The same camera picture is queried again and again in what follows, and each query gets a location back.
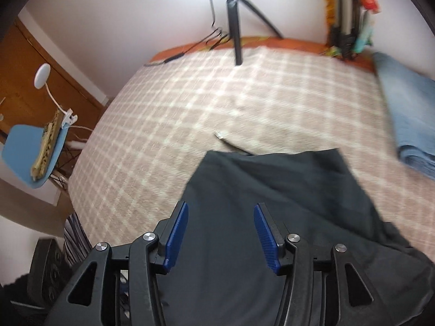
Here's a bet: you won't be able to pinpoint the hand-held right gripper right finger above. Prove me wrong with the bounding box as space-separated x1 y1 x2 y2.
253 203 391 326

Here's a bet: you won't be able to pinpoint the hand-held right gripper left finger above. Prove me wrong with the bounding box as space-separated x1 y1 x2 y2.
51 201 189 326

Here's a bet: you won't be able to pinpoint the dark grey pants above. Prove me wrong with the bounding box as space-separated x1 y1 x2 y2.
154 131 435 326

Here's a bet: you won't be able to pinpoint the grey striped fuzzy cloth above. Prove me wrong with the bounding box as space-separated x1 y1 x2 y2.
64 212 93 267

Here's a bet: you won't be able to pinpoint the beige checked blanket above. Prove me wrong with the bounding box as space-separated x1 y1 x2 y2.
68 46 435 265

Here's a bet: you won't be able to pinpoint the black ribbed appliance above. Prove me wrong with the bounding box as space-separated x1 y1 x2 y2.
10 238 73 309

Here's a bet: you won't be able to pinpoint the leopard print cloth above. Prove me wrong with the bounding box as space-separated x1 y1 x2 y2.
30 110 65 180

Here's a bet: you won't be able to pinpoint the blue chair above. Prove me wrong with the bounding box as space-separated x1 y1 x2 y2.
2 125 70 189

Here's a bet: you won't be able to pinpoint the folded blue jeans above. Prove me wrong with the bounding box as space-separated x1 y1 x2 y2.
372 52 435 180

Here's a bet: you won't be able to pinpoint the orange bedsheet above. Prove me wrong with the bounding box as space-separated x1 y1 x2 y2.
150 36 378 72

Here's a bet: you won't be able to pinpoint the white clip lamp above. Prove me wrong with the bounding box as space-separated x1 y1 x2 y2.
33 64 79 128

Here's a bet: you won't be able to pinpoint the black tripod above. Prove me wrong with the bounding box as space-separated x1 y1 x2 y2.
220 0 284 66

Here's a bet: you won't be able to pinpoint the wooden door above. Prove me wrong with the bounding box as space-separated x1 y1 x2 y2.
0 18 109 136

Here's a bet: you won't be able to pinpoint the colourful folded chair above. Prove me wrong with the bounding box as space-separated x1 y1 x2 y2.
323 0 379 60

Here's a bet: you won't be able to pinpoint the white cable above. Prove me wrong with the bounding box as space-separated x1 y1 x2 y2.
71 125 95 141

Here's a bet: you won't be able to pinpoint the black cable with controller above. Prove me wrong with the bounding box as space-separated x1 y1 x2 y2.
144 0 232 67

